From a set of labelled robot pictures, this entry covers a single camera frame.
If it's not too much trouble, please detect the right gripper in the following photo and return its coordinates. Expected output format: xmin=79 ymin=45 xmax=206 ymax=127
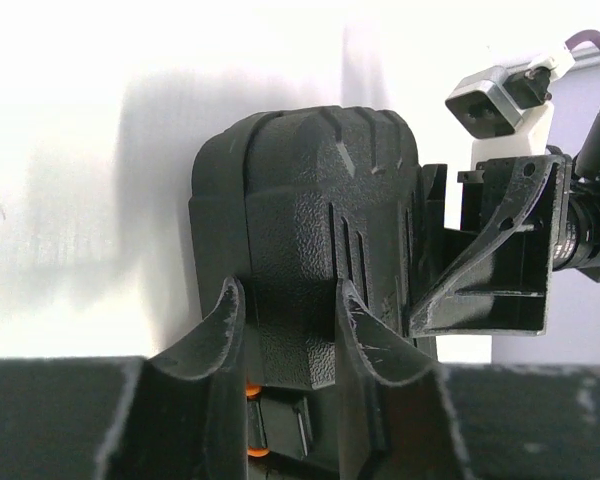
xmin=407 ymin=153 xmax=576 ymax=337

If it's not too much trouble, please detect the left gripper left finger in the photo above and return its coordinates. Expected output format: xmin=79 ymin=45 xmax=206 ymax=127
xmin=0 ymin=278 xmax=247 ymax=479

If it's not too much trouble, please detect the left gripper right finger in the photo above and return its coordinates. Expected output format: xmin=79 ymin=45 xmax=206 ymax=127
xmin=335 ymin=281 xmax=600 ymax=479

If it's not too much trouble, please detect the black plastic tool case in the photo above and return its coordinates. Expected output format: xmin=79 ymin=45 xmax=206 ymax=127
xmin=187 ymin=104 xmax=439 ymax=480

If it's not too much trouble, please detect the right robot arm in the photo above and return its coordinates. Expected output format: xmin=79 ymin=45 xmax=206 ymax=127
xmin=407 ymin=109 xmax=600 ymax=337

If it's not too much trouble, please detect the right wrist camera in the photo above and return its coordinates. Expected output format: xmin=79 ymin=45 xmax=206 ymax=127
xmin=445 ymin=47 xmax=575 ymax=167

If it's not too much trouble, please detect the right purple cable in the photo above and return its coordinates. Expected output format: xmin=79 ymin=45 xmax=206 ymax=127
xmin=564 ymin=29 xmax=600 ymax=81

